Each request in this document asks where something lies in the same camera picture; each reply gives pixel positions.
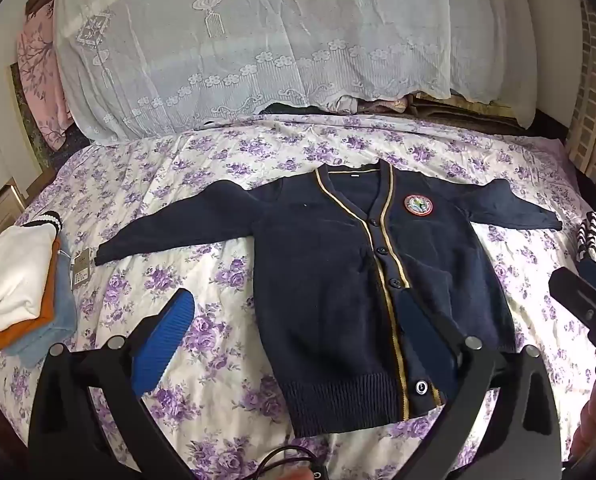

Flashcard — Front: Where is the purple floral bed sheet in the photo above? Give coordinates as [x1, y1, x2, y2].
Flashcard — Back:
[0, 112, 596, 480]

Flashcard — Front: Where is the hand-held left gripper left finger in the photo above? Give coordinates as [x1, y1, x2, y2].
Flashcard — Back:
[28, 287, 197, 480]

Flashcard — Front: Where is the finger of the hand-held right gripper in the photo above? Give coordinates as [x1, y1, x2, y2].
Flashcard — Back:
[548, 259, 596, 326]

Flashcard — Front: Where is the white folded sweater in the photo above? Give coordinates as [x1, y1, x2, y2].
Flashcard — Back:
[0, 210, 64, 333]

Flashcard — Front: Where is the pink floral cloth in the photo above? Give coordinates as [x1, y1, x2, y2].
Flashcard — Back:
[17, 2, 76, 151]

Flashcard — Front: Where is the black cable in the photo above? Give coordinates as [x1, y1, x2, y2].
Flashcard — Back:
[250, 447, 329, 480]

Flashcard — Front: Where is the white lace cover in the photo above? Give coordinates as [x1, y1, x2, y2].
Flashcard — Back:
[53, 0, 538, 143]

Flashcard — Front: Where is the paper clothing tag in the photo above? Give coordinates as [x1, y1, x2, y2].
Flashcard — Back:
[70, 251, 95, 288]

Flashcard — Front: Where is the beige checkered curtain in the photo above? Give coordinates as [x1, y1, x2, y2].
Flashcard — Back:
[562, 0, 596, 196]

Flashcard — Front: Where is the light blue folded garment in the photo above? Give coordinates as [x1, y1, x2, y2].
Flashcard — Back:
[15, 250, 79, 367]

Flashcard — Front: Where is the person's right hand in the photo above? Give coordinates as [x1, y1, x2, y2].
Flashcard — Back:
[569, 372, 596, 466]

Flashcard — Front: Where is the orange folded garment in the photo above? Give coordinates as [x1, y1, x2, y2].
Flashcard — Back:
[0, 240, 64, 352]

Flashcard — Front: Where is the navy knit cardigan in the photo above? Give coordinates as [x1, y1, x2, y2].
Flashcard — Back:
[94, 159, 563, 438]

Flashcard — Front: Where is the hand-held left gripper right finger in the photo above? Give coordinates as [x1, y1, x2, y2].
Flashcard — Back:
[399, 290, 563, 480]

